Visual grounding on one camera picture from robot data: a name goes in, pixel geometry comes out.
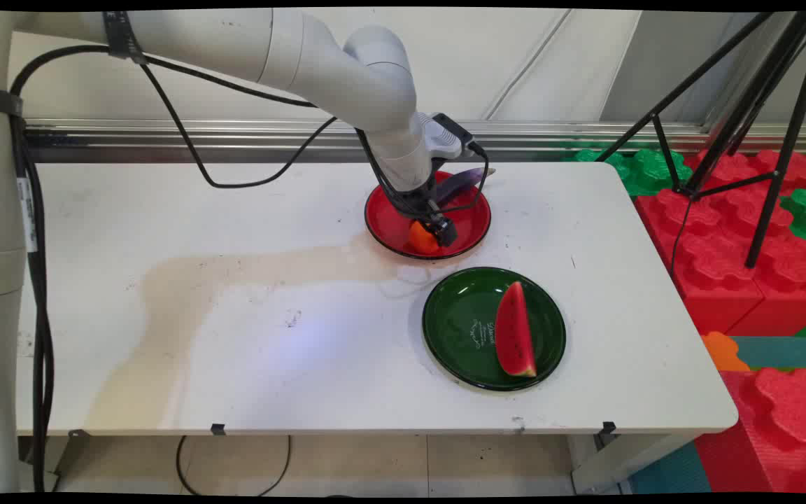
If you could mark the orange toy tangerine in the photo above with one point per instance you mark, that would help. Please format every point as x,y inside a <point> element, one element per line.
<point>420,241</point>

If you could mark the dark green round plate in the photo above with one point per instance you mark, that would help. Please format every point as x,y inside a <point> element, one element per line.
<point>459,322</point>

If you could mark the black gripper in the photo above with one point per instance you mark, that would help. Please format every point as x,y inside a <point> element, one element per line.
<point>413,199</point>

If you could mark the tall red foam block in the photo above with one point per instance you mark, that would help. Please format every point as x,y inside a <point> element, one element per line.
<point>781,434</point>

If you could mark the teal foam mat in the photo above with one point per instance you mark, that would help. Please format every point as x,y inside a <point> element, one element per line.
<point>788,352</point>
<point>669,476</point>

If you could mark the grey metal table bracket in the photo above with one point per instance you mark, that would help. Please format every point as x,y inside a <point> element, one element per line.
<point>73,448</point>

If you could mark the red round plate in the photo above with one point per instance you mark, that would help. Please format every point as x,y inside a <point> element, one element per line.
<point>469,224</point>

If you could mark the aluminium wall rail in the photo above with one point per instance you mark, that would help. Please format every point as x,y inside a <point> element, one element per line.
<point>235,136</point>

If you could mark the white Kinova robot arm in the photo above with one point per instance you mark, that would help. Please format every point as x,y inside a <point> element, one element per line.
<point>347,77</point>

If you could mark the small black table clip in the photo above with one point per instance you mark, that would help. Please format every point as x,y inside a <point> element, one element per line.
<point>218,429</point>

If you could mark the black table clamp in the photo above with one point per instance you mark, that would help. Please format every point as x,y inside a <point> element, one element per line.
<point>607,430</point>

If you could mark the orange foam piece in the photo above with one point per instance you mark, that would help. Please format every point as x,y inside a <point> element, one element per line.
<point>721,353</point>

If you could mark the large red foam block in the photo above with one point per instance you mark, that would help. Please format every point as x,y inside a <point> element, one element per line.
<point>718,280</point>

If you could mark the black tripod stand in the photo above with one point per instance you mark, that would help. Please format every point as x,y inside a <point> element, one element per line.
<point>788,140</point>

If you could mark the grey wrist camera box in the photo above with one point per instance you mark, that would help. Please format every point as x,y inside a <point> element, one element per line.
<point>445,133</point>

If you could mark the toy watermelon slice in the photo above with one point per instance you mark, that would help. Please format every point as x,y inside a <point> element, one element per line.
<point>515,329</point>

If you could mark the white table leg frame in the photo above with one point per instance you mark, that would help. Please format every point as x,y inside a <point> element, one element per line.
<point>620,462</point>

